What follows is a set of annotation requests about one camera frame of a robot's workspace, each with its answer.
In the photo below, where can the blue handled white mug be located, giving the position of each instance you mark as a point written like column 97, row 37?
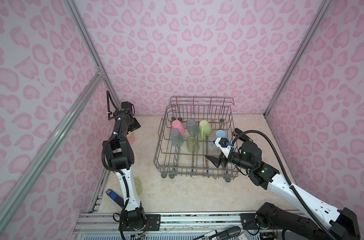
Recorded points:
column 219, row 134

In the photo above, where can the transparent pink cup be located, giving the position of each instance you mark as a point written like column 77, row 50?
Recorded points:
column 131, row 137

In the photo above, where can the pink plastic cup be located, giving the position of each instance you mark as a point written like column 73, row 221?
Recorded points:
column 176, row 124

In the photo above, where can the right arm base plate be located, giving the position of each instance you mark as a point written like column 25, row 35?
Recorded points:
column 249, row 222

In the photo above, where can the light green textured cup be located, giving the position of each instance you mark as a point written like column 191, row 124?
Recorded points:
column 138, row 186

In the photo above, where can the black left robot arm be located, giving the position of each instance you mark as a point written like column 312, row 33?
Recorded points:
column 118, row 157

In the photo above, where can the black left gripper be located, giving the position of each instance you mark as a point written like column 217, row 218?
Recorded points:
column 135, row 125

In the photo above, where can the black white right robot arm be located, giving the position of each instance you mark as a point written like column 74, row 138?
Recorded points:
column 320, row 221

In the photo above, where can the blue black small box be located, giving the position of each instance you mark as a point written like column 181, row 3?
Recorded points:
column 115, row 197

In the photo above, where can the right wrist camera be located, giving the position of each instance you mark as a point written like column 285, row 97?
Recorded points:
column 224, row 145

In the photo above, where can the grey wire dish rack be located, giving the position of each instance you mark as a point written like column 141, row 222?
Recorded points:
column 186, row 156

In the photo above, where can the cream green-handled mug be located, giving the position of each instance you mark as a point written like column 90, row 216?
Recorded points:
column 205, row 129

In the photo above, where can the black stapler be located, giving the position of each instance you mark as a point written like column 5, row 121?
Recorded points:
column 243, row 138

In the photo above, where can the teal textured plastic cup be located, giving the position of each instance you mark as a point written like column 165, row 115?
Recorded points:
column 193, row 128

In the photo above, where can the black marker pen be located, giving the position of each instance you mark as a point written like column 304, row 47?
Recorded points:
column 221, row 235

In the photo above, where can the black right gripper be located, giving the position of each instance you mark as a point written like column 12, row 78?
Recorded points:
column 217, row 162

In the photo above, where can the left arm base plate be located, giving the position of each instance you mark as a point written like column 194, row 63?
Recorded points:
column 149, row 221

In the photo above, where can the green transparent glass cup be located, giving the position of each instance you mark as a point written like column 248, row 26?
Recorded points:
column 192, row 145

